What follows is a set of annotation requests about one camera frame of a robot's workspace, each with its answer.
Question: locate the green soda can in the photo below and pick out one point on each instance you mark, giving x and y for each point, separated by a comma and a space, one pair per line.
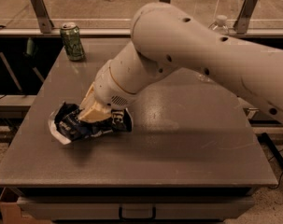
71, 38

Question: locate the blue Kettle chip bag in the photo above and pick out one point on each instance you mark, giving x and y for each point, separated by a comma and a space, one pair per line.
65, 126

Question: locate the right metal bracket post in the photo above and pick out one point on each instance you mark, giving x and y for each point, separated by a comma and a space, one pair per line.
242, 23

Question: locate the cardboard box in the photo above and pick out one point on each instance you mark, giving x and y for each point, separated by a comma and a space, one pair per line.
12, 214

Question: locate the grey drawer with handle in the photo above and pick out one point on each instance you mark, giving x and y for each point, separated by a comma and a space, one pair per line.
89, 208

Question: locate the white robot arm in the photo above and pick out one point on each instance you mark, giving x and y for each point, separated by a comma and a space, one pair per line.
164, 39

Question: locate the clear plastic water bottle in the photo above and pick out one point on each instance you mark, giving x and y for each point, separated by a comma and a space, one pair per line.
219, 25

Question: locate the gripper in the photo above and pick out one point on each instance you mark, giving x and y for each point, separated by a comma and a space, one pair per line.
109, 89

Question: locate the left metal bracket post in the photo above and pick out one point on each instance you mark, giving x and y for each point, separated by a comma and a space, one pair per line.
43, 18

